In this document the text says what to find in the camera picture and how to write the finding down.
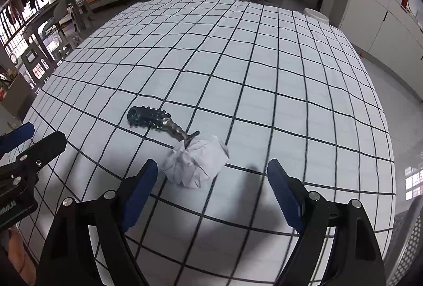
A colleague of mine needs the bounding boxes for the long white counter cabinet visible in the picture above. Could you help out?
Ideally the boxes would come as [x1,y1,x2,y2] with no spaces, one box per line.
[339,0,423,62]

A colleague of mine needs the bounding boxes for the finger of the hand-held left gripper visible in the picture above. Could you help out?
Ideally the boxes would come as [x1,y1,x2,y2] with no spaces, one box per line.
[0,123,35,156]
[15,131,67,179]

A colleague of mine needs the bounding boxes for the dining table with chairs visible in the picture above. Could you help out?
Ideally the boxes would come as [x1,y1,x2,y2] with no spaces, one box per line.
[20,0,83,58]

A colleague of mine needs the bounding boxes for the white black checkered tablecloth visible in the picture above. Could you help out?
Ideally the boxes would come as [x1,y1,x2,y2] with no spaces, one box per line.
[13,0,397,286]

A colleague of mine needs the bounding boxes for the person's left forearm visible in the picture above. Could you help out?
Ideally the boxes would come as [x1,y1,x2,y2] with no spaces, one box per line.
[0,227,37,286]

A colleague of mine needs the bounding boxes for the white round stool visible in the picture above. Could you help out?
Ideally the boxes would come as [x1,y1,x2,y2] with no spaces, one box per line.
[303,8,330,24]

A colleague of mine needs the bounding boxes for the white paper ball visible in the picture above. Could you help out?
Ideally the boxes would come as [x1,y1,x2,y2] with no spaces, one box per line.
[162,136,230,189]

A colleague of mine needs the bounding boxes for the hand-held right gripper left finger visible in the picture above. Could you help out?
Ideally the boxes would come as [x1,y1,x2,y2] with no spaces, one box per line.
[35,159,158,286]

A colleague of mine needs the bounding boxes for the grey perforated waste basket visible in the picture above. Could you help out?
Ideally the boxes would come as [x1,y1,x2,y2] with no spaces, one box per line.
[383,200,423,286]

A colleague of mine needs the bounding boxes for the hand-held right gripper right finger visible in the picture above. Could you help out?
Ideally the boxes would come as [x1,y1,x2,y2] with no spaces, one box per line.
[267,159,387,286]

